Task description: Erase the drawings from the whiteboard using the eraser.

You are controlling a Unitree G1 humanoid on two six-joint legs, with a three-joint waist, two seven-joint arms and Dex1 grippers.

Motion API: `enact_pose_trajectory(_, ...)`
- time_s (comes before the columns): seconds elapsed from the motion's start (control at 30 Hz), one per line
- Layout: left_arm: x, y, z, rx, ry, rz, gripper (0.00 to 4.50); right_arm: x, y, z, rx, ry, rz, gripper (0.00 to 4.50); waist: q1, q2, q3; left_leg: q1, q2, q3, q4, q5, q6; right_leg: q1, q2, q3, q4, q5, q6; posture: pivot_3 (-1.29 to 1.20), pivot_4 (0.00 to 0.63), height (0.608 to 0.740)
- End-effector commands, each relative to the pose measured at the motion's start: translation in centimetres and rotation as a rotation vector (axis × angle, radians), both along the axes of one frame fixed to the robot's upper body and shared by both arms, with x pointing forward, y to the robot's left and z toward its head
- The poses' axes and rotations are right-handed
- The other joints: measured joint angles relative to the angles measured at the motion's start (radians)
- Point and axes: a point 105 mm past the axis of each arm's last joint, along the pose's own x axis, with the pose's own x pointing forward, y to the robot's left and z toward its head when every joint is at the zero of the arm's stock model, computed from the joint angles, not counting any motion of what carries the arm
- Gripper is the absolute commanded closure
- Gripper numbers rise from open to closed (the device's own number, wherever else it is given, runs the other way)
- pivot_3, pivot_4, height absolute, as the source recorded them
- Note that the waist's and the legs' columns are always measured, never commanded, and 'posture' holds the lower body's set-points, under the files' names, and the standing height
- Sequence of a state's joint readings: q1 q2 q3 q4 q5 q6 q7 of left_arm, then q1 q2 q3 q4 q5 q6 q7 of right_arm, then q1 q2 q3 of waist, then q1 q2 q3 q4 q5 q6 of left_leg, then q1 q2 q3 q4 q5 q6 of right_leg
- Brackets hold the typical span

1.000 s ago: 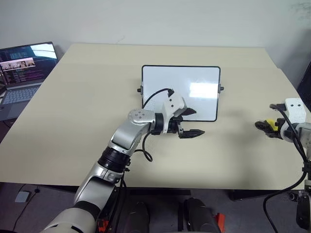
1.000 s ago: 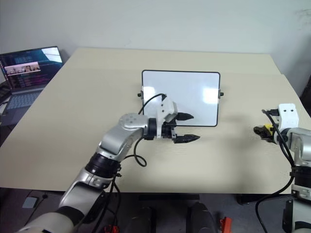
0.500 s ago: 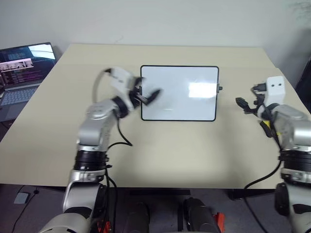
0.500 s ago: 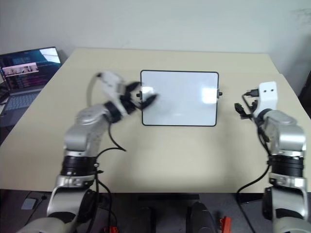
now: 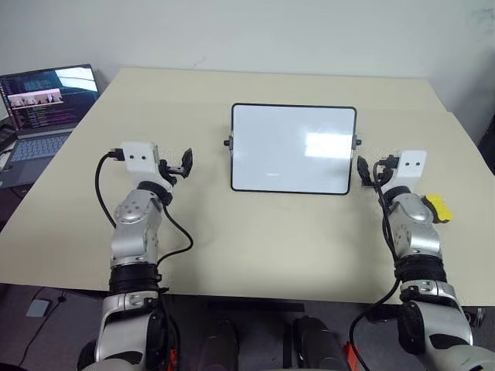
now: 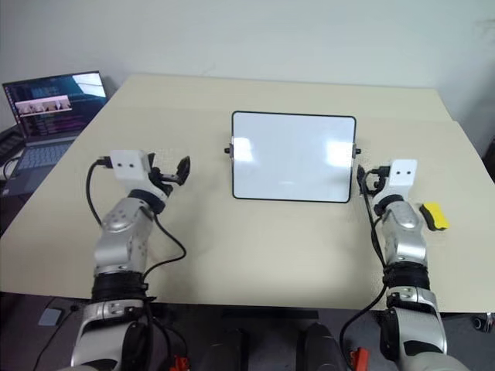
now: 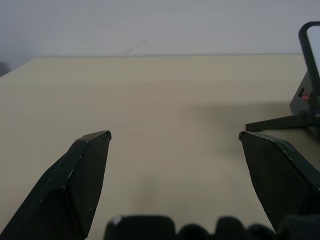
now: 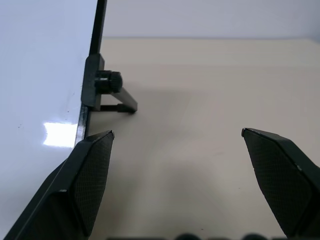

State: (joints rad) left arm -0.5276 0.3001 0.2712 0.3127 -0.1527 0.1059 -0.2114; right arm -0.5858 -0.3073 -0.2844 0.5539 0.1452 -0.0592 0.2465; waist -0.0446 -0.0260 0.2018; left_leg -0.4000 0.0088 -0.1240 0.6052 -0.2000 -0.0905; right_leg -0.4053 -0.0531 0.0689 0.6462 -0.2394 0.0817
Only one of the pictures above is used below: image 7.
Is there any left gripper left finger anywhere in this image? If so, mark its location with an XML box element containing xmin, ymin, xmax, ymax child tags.
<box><xmin>0</xmin><ymin>130</ymin><xmax>112</xmax><ymax>240</ymax></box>

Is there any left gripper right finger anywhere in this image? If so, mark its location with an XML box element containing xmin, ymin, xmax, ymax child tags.
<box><xmin>238</xmin><ymin>131</ymin><xmax>320</xmax><ymax>232</ymax></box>

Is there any black-framed whiteboard with stand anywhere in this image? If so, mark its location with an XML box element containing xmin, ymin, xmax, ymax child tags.
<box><xmin>245</xmin><ymin>21</ymin><xmax>320</xmax><ymax>133</ymax></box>

